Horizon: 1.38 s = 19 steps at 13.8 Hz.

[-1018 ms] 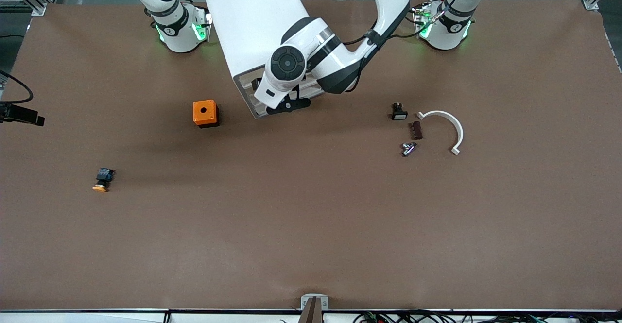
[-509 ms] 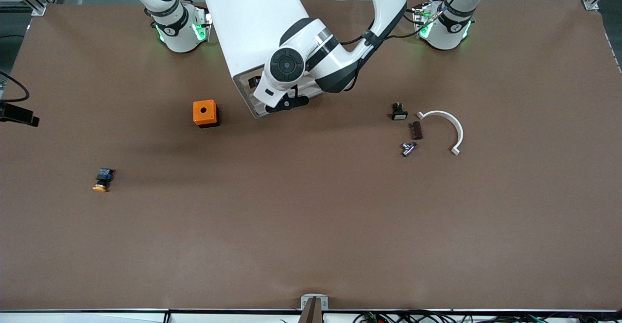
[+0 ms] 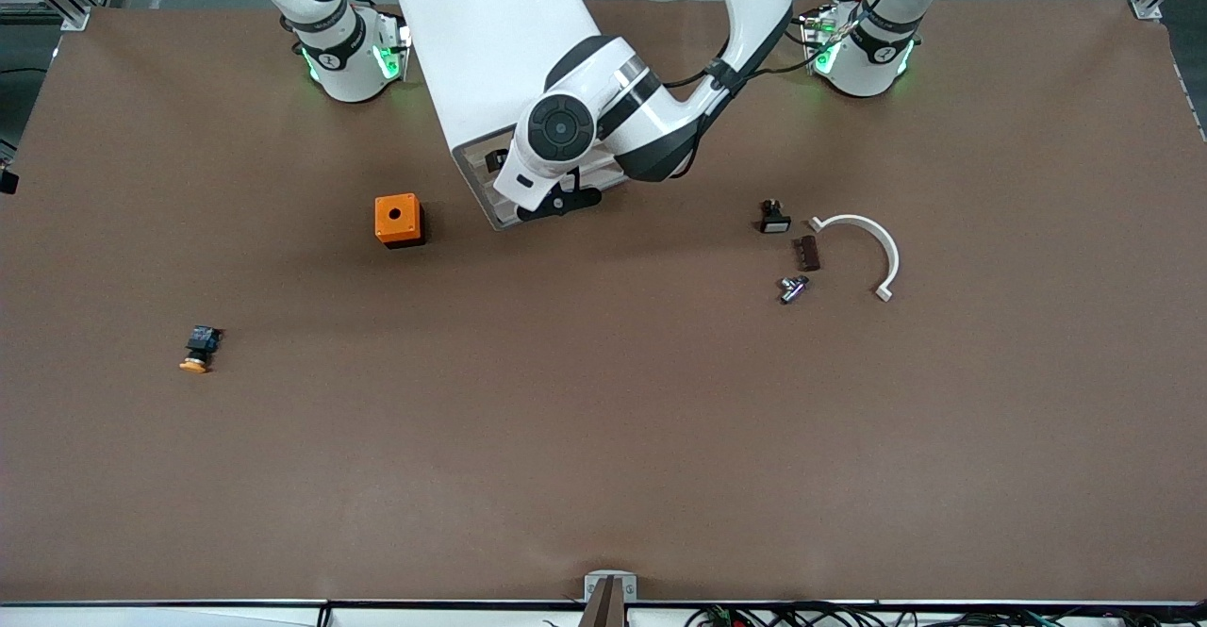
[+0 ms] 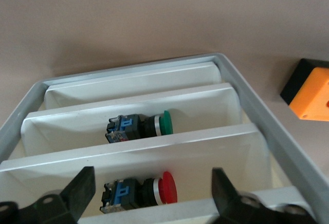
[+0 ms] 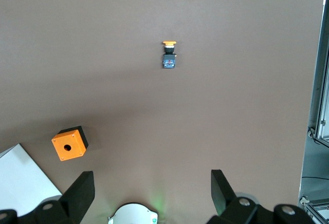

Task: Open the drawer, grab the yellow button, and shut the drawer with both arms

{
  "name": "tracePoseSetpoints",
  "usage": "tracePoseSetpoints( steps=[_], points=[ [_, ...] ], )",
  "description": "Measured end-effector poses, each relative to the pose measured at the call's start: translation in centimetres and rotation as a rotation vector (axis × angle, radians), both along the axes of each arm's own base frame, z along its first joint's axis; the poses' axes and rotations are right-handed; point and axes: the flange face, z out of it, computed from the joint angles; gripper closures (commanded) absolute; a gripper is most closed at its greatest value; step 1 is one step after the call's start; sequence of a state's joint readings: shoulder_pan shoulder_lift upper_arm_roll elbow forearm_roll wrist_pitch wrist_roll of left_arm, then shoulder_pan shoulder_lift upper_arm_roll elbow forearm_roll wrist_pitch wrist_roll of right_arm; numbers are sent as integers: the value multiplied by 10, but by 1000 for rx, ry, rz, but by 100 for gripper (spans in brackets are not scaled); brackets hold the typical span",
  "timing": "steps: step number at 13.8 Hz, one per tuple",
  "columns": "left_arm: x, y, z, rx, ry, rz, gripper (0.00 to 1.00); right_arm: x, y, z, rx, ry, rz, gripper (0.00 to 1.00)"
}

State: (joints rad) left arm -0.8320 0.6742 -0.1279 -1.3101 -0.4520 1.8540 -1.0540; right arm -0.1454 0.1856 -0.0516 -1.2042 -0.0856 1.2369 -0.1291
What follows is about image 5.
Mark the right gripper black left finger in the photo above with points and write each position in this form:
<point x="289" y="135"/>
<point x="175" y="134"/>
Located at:
<point x="74" y="201"/>

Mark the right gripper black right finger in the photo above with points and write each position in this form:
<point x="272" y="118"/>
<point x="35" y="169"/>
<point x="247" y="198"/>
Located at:
<point x="231" y="208"/>

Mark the orange push button black body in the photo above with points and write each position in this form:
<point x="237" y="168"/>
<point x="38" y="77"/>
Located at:
<point x="169" y="55"/>

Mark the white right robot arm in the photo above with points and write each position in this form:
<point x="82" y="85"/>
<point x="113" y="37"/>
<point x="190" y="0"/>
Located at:
<point x="132" y="215"/>

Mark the white drawer cabinet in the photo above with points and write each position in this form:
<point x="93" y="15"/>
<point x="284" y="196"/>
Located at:
<point x="20" y="177"/>

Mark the orange box with hole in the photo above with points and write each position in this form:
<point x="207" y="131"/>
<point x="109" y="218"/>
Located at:
<point x="68" y="145"/>

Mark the aluminium frame profile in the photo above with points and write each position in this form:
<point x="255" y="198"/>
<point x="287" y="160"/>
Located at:
<point x="321" y="93"/>

